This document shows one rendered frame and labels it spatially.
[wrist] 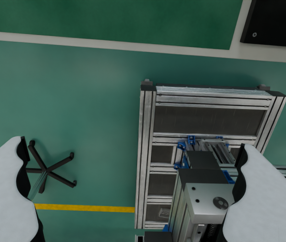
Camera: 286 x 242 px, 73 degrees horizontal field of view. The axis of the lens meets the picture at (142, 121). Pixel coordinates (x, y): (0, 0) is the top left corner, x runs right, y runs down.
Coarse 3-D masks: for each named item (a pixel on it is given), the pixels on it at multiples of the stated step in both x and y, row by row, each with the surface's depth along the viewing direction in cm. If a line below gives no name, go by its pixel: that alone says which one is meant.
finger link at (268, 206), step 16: (240, 160) 11; (256, 160) 10; (240, 176) 9; (256, 176) 9; (272, 176) 9; (240, 192) 9; (256, 192) 8; (272, 192) 8; (240, 208) 7; (256, 208) 7; (272, 208) 7; (224, 224) 7; (240, 224) 7; (256, 224) 7; (272, 224) 7; (224, 240) 6; (240, 240) 6; (256, 240) 6; (272, 240) 6
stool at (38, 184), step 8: (32, 144) 147; (32, 152) 147; (40, 160) 151; (64, 160) 151; (32, 168) 157; (48, 168) 155; (56, 168) 155; (40, 176) 150; (56, 176) 159; (40, 184) 145; (72, 184) 164; (32, 192) 137; (40, 192) 167
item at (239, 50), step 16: (240, 16) 45; (0, 32) 46; (240, 32) 47; (112, 48) 48; (128, 48) 48; (144, 48) 48; (160, 48) 48; (176, 48) 48; (192, 48) 48; (208, 48) 49; (240, 48) 49; (256, 48) 49; (272, 48) 49
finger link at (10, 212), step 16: (16, 144) 10; (0, 160) 9; (16, 160) 9; (0, 176) 8; (16, 176) 8; (0, 192) 7; (16, 192) 7; (0, 208) 7; (16, 208) 7; (32, 208) 7; (0, 224) 6; (16, 224) 6; (32, 224) 6; (0, 240) 6; (16, 240) 6; (32, 240) 6
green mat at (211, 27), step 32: (0, 0) 43; (32, 0) 43; (64, 0) 43; (96, 0) 43; (128, 0) 43; (160, 0) 43; (192, 0) 43; (224, 0) 44; (32, 32) 46; (64, 32) 46; (96, 32) 46; (128, 32) 46; (160, 32) 46; (192, 32) 46; (224, 32) 47
